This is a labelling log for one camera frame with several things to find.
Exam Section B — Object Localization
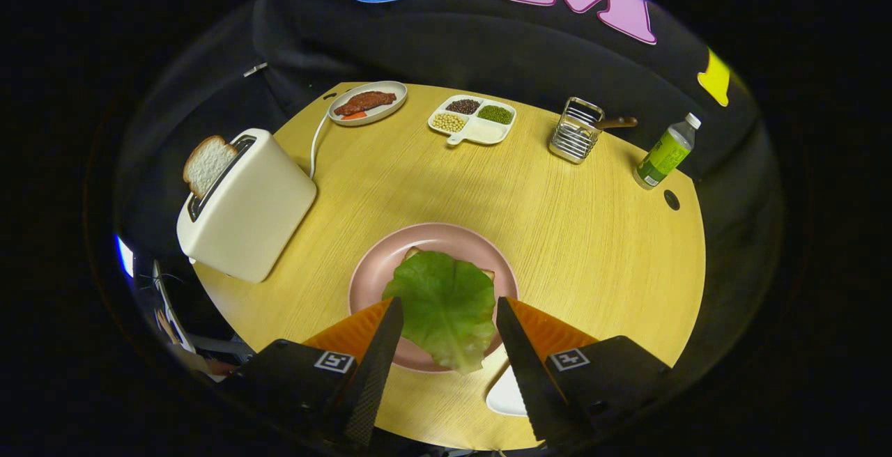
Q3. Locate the black backdrop cloth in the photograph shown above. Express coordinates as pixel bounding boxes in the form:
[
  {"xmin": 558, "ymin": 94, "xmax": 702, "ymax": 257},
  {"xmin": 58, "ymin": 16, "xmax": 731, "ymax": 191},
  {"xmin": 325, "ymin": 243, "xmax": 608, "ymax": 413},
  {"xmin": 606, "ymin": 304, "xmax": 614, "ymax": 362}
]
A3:
[{"xmin": 111, "ymin": 0, "xmax": 788, "ymax": 346}]

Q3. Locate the white toaster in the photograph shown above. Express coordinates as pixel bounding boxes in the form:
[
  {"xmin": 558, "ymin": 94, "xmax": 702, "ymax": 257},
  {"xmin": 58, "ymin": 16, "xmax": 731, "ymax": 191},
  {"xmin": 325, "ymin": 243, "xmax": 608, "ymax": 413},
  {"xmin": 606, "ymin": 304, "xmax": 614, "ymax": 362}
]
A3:
[{"xmin": 176, "ymin": 128, "xmax": 318, "ymax": 284}]

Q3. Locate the pink round plate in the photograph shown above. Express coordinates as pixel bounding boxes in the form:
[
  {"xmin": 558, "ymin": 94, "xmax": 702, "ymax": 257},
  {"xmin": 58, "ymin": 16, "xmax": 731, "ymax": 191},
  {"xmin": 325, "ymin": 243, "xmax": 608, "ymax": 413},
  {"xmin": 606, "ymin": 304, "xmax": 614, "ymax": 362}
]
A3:
[{"xmin": 348, "ymin": 223, "xmax": 519, "ymax": 374}]

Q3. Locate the brown meat strip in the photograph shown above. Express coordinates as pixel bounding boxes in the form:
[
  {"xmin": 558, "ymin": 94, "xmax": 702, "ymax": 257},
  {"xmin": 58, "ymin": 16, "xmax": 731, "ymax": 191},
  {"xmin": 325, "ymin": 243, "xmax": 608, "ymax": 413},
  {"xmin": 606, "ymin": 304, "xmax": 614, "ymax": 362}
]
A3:
[{"xmin": 333, "ymin": 91, "xmax": 397, "ymax": 117}]

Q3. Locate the white oval plate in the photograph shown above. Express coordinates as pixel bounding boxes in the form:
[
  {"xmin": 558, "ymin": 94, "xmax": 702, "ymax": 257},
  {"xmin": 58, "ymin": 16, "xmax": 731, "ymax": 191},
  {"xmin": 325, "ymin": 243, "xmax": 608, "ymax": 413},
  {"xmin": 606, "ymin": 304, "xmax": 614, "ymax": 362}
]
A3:
[{"xmin": 328, "ymin": 81, "xmax": 408, "ymax": 127}]

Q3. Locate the metal wire holder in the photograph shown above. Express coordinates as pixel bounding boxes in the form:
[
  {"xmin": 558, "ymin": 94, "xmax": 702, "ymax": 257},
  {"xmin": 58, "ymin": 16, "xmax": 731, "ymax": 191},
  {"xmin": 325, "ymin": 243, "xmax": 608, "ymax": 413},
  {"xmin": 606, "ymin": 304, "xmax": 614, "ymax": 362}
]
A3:
[{"xmin": 548, "ymin": 97, "xmax": 605, "ymax": 165}]

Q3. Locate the green label bottle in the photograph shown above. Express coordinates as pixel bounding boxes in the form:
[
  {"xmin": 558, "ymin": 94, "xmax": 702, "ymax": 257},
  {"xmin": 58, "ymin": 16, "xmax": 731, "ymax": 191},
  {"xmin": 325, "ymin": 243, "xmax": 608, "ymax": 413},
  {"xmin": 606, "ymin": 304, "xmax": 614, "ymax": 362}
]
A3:
[{"xmin": 633, "ymin": 112, "xmax": 702, "ymax": 190}]

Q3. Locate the white divided dish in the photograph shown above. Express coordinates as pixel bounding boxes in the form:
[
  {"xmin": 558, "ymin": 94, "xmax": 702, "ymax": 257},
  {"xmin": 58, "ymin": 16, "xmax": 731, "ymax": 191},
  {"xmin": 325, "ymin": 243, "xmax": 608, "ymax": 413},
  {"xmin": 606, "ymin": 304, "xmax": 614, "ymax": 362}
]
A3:
[{"xmin": 427, "ymin": 95, "xmax": 518, "ymax": 146}]

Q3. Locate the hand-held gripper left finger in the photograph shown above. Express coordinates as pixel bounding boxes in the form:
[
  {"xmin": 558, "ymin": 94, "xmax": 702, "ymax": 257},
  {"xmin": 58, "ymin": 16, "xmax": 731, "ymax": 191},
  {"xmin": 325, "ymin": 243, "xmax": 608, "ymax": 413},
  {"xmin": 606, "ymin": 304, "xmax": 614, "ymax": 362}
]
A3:
[{"xmin": 218, "ymin": 296, "xmax": 406, "ymax": 448}]

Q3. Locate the white bread slice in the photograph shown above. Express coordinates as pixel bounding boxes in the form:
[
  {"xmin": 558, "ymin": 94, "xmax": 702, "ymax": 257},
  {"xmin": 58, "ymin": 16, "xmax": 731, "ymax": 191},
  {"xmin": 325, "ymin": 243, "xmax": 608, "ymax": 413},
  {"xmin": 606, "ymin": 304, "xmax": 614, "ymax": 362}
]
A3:
[
  {"xmin": 183, "ymin": 135, "xmax": 239, "ymax": 200},
  {"xmin": 403, "ymin": 246, "xmax": 495, "ymax": 282}
]

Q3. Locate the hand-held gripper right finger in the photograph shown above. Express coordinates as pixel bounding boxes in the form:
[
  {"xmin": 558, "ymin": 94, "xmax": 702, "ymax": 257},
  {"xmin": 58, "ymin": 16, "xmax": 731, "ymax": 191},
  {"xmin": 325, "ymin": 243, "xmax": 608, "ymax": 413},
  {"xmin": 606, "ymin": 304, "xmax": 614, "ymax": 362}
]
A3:
[{"xmin": 495, "ymin": 296, "xmax": 674, "ymax": 444}]

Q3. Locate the green lettuce leaf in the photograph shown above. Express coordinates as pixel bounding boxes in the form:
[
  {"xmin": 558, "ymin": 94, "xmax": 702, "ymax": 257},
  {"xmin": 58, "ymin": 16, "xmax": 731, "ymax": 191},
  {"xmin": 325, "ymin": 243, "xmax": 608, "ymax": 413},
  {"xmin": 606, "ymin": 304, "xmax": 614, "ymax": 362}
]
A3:
[{"xmin": 382, "ymin": 251, "xmax": 497, "ymax": 375}]

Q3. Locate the white toaster cable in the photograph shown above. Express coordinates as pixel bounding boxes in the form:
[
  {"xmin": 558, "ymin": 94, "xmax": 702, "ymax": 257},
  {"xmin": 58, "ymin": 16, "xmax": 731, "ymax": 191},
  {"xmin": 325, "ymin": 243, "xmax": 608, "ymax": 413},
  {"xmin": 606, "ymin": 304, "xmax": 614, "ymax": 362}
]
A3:
[{"xmin": 309, "ymin": 110, "xmax": 334, "ymax": 180}]

